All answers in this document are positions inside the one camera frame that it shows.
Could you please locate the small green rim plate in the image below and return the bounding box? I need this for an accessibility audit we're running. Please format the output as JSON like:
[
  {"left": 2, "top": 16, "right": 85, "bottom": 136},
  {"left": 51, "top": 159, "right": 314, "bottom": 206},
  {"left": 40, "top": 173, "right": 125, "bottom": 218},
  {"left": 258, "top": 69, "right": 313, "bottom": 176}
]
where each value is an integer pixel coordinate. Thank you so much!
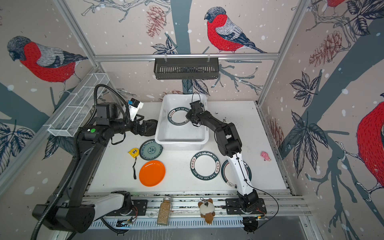
[{"left": 168, "top": 107, "right": 190, "bottom": 126}]

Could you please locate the green red rim plate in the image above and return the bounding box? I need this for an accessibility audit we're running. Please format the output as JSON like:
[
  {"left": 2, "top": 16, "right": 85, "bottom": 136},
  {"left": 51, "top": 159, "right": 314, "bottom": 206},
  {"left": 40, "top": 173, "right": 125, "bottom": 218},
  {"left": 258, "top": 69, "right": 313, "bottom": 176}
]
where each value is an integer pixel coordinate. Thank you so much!
[{"left": 221, "top": 160, "right": 252, "bottom": 189}]

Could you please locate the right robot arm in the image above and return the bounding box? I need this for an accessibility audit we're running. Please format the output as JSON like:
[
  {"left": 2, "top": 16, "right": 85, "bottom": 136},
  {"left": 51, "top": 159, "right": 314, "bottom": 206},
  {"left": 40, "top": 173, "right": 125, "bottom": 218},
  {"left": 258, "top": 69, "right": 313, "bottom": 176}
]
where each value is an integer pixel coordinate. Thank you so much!
[{"left": 186, "top": 101, "right": 262, "bottom": 213}]

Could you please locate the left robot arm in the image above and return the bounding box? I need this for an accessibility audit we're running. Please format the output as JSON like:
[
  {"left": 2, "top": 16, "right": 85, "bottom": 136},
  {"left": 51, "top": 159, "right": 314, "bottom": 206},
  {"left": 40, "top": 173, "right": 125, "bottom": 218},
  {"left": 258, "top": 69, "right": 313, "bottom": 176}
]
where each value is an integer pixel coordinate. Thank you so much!
[{"left": 31, "top": 103, "right": 158, "bottom": 240}]

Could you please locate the white plastic bin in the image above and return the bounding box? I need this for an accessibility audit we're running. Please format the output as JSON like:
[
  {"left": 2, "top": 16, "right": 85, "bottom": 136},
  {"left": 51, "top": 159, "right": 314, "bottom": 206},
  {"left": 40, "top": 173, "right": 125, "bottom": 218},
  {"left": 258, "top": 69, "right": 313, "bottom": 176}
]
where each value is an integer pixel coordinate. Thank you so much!
[{"left": 155, "top": 94, "right": 209, "bottom": 151}]

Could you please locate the black round plate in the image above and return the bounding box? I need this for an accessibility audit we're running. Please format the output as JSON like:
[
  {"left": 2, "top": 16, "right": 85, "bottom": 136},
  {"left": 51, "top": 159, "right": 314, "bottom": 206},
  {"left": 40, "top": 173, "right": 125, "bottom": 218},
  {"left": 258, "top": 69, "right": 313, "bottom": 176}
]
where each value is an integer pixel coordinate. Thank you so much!
[{"left": 146, "top": 119, "right": 158, "bottom": 133}]

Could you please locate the yellow tape measure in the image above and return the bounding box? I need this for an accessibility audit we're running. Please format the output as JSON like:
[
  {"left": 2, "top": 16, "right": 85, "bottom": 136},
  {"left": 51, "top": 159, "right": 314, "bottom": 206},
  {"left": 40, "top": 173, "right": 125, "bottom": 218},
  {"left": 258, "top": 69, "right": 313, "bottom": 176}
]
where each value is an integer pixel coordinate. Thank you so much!
[{"left": 129, "top": 148, "right": 140, "bottom": 180}]

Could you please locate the teal floral patterned plate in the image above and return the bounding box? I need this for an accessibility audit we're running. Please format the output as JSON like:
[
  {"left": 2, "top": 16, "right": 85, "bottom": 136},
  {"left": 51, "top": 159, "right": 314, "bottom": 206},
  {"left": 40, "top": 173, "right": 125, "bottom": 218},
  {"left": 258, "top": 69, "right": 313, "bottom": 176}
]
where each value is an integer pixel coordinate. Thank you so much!
[{"left": 139, "top": 139, "right": 163, "bottom": 161}]

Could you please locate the orange plastic plate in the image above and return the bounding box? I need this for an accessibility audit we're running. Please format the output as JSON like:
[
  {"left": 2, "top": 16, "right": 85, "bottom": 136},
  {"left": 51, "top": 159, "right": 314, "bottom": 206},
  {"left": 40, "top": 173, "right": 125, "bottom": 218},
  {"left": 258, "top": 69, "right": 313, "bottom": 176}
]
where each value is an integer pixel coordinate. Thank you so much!
[{"left": 139, "top": 160, "right": 166, "bottom": 187}]

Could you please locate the large green rim plate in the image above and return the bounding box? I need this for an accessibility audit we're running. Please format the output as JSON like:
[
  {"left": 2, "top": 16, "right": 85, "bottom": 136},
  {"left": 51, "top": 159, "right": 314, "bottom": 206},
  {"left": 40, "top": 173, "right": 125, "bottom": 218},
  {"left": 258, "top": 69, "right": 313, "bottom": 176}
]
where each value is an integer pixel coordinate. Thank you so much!
[{"left": 190, "top": 151, "right": 221, "bottom": 181}]

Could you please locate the pink toy pig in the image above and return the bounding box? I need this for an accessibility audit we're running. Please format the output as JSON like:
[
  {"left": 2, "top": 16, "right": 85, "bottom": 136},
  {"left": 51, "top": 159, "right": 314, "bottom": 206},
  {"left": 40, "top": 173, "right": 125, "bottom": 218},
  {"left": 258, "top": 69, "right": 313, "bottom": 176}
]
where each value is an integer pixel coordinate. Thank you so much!
[{"left": 261, "top": 151, "right": 271, "bottom": 162}]

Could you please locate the glass spice jar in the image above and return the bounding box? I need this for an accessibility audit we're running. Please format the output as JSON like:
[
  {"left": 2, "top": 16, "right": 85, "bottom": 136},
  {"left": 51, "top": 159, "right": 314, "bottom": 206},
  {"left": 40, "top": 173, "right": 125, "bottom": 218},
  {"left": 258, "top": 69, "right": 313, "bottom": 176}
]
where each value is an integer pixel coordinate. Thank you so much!
[{"left": 157, "top": 196, "right": 172, "bottom": 226}]

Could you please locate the small circuit board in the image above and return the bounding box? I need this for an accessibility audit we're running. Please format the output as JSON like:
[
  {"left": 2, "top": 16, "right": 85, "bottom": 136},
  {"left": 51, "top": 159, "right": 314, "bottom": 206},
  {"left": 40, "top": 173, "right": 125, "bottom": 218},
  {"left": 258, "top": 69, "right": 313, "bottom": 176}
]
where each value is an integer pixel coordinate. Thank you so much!
[{"left": 116, "top": 219, "right": 134, "bottom": 228}]

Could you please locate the brown plush toy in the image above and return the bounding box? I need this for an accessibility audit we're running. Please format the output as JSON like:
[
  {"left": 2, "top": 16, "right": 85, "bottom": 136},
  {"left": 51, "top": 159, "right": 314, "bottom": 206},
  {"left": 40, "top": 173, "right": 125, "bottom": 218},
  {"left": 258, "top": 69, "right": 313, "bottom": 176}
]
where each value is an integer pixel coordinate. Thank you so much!
[{"left": 198, "top": 198, "right": 216, "bottom": 225}]

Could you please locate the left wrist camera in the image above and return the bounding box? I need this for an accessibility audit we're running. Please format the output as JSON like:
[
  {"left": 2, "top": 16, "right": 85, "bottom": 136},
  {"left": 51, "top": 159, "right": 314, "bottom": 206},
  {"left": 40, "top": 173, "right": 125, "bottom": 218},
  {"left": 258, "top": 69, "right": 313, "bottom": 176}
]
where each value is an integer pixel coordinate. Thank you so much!
[{"left": 128, "top": 98, "right": 144, "bottom": 121}]

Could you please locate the black hanging wire basket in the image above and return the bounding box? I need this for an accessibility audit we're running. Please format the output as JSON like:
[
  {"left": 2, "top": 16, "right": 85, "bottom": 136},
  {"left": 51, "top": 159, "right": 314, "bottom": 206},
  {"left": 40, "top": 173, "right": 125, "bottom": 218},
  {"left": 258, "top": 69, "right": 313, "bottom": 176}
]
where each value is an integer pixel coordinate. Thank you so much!
[{"left": 154, "top": 58, "right": 220, "bottom": 80}]

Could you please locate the white mesh wall shelf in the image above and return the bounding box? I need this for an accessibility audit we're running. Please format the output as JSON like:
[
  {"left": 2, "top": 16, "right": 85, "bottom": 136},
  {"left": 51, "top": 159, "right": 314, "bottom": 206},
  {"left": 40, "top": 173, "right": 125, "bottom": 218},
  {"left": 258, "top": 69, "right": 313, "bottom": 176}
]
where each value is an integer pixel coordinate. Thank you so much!
[{"left": 48, "top": 73, "right": 110, "bottom": 137}]

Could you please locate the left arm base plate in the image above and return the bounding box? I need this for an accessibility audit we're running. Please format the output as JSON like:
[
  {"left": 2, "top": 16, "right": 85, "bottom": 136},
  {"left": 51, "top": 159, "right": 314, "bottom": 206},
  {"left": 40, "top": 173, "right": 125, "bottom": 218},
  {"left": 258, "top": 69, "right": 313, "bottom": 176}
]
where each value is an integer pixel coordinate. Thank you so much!
[{"left": 107, "top": 200, "right": 148, "bottom": 217}]

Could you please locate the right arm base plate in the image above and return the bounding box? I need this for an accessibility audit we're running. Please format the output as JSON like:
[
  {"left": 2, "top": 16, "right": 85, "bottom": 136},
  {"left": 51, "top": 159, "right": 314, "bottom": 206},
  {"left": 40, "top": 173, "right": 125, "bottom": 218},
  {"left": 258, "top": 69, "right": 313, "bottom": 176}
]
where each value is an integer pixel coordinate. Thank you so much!
[{"left": 222, "top": 198, "right": 267, "bottom": 215}]

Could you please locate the black device under rail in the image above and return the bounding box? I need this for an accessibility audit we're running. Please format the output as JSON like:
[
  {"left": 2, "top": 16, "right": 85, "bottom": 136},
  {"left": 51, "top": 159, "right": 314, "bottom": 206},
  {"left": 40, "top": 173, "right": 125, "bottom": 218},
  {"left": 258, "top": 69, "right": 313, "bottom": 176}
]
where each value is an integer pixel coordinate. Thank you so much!
[{"left": 243, "top": 217, "right": 259, "bottom": 234}]

